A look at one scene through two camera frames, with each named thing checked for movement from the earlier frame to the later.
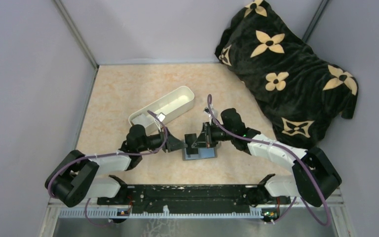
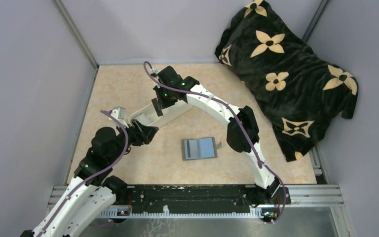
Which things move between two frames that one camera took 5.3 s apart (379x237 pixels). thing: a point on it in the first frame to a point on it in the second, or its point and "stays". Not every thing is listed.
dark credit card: x=189 y=138 to x=157 y=108
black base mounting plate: x=195 y=198 stays
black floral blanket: x=301 y=93 stays
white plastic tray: x=174 y=103 stays
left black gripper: x=173 y=143 to x=141 y=134
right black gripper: x=205 y=139 to x=162 y=103
